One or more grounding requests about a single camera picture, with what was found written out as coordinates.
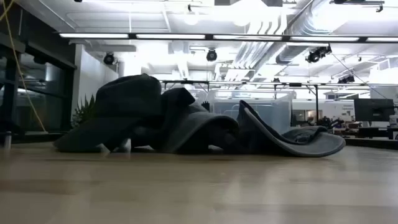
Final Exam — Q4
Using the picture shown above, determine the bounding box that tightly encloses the dark blue denim cap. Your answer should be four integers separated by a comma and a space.
183, 124, 249, 155

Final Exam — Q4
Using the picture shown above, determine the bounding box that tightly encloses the black-navy baseball cap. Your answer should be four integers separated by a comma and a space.
53, 73, 163, 154

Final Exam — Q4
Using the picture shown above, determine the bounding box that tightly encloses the grey cap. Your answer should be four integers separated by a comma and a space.
236, 100, 346, 158

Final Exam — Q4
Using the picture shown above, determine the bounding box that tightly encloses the clear plastic bin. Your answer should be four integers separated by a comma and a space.
207, 88, 297, 135

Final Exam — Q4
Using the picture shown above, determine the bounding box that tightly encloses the long linear ceiling light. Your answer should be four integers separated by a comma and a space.
58, 32, 398, 44

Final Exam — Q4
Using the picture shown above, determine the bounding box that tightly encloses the white round ceiling lamp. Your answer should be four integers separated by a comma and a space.
183, 9, 200, 26

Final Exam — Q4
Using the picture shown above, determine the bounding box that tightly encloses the small green succulent plant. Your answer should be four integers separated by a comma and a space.
71, 94, 97, 129

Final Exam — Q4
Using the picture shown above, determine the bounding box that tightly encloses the black computer monitor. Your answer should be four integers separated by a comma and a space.
353, 98, 396, 123

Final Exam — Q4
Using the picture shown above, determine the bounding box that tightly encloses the dark office desk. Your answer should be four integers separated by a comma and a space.
341, 126, 398, 151

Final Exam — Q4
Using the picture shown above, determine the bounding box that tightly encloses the black ceiling track fixture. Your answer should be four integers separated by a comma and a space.
329, 0, 386, 13

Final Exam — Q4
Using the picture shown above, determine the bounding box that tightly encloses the silver metal cylinder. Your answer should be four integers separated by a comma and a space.
3, 130, 12, 150

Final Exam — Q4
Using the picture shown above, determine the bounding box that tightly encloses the white container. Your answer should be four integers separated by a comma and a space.
389, 107, 398, 128

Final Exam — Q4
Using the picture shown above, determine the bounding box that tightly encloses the silver ventilation duct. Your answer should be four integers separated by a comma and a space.
231, 0, 335, 74

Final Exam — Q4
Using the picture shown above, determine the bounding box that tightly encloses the thin yellow cable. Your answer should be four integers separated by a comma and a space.
0, 0, 47, 133

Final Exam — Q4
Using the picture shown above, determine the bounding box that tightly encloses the dark glass partition frame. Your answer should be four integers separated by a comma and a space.
0, 6, 78, 144

